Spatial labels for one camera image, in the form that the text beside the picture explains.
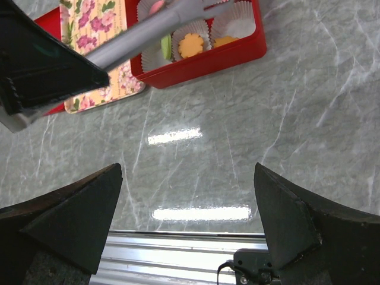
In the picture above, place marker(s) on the metal tongs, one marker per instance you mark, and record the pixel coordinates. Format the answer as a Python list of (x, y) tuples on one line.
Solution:
[(143, 34)]

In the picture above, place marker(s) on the white paper cup bottom left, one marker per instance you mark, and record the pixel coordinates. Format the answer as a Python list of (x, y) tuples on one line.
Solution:
[(152, 58)]

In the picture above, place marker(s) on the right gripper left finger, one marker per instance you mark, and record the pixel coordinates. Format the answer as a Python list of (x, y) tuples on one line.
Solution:
[(59, 237)]

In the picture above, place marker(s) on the white paper cup bottom middle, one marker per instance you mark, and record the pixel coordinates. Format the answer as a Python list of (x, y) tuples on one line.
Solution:
[(199, 27)]

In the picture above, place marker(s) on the swirl cookie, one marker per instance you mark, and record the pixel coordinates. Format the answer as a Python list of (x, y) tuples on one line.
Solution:
[(223, 41)]

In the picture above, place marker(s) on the white paper cup middle left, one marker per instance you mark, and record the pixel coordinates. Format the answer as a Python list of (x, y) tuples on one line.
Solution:
[(143, 9)]

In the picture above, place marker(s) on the white paper cup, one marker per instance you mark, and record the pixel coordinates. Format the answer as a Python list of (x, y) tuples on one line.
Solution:
[(199, 27), (152, 58), (239, 21), (143, 9)]

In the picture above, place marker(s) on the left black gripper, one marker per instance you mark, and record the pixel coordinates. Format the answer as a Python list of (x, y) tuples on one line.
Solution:
[(38, 70)]

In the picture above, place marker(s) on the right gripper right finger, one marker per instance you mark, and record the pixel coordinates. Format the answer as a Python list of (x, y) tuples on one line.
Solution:
[(313, 240)]

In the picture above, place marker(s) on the red cookie box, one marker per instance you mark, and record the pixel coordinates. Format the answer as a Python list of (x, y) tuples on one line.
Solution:
[(243, 50)]

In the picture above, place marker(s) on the red box lid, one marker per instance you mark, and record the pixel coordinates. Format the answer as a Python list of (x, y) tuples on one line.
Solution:
[(51, 22)]

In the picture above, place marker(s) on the orange flower cookie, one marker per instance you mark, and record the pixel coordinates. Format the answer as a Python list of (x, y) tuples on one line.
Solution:
[(191, 45)]

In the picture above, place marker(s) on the floral tray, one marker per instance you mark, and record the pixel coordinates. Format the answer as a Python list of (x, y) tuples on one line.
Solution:
[(85, 25)]

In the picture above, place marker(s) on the aluminium rail front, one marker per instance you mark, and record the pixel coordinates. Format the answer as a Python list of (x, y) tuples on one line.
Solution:
[(131, 257)]

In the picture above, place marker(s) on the green macaron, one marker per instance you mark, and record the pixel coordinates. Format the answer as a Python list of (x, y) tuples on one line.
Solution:
[(166, 47)]

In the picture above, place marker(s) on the white paper cup bottom right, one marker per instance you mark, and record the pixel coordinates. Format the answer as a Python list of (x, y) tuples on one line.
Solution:
[(239, 21)]

